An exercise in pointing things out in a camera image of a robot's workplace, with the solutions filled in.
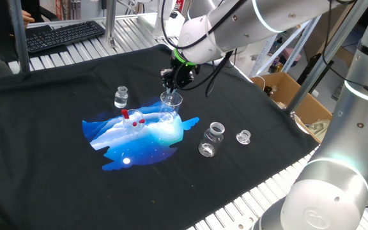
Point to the beige bag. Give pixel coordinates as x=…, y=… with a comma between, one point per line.
x=319, y=127

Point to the person's bare hand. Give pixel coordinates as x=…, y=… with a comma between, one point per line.
x=27, y=18

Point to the white metal shelf frame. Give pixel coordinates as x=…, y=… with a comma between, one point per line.
x=264, y=51

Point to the glass bottle stopper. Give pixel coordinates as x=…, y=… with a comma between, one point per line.
x=243, y=137

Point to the wide-mouth glass bottle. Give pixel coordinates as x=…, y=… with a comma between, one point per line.
x=211, y=140

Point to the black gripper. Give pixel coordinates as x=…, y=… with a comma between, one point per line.
x=182, y=75

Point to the white stand base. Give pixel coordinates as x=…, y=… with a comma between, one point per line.
x=158, y=27

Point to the black computer keyboard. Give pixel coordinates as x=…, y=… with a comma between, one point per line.
x=65, y=35

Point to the black flat panel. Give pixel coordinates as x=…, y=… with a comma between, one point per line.
x=315, y=70

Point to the black cloth with blue print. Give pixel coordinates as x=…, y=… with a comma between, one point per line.
x=43, y=143

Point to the tall clear glass beaker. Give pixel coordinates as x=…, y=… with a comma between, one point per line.
x=170, y=113

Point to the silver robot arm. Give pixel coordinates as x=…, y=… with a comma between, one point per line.
x=327, y=198

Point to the short glass beaker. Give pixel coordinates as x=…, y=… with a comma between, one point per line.
x=132, y=127

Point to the small clear glass vial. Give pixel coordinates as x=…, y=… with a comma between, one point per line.
x=120, y=99

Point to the black office chair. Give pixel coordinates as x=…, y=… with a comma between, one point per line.
x=48, y=14

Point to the brown glass bottle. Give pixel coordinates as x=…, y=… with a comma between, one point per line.
x=268, y=91

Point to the aluminium frame post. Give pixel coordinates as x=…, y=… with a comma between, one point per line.
x=324, y=60
x=19, y=38
x=110, y=19

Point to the brown cardboard box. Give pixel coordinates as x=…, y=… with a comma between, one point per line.
x=311, y=108

